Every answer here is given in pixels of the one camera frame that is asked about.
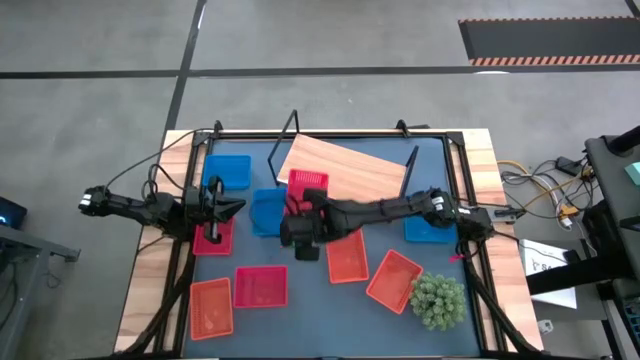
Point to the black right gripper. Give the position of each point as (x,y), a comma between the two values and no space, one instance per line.
(310,225)

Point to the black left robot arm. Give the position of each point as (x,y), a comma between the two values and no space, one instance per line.
(130,207)

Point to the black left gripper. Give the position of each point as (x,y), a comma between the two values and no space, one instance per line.
(197,210)

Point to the black hazard-striped floor mat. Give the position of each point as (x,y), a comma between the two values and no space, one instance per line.
(550,40)

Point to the orange plastic basket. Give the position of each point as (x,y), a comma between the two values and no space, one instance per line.
(347,260)
(210,310)
(392,280)

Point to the black power adapter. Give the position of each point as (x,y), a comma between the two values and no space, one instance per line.
(569,166)

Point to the dark grey cart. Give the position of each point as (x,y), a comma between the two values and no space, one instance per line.
(607,170)

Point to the red plastic basket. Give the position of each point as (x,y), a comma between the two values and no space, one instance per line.
(260,287)
(227,241)
(307,179)

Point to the black table frame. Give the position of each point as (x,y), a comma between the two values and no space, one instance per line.
(350,134)

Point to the black pole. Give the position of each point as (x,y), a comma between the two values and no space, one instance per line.
(625,141)

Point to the black computer with blue light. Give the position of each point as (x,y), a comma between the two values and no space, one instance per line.
(12,212)

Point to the wooden shelf with black frame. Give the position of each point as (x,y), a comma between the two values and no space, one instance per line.
(350,165)

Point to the grey metal table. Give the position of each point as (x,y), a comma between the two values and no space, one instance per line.
(40,242)

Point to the green artificial plant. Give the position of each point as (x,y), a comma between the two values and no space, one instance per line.
(437,300)

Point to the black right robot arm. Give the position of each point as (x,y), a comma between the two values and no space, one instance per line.
(380,210)

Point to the black stand beam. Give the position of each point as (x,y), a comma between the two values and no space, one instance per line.
(575,275)

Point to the teal box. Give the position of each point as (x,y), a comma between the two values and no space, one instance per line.
(634,173)

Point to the blue table mat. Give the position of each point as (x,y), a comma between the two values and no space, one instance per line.
(310,325)

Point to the blue plastic basket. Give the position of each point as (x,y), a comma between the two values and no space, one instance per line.
(235,167)
(425,234)
(265,212)

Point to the small white device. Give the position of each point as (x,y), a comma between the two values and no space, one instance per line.
(545,327)

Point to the orange connector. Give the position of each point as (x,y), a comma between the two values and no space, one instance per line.
(566,215)

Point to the white paper sheet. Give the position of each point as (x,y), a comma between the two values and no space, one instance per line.
(537,255)

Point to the blue crate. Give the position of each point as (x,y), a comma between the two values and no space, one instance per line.
(632,320)

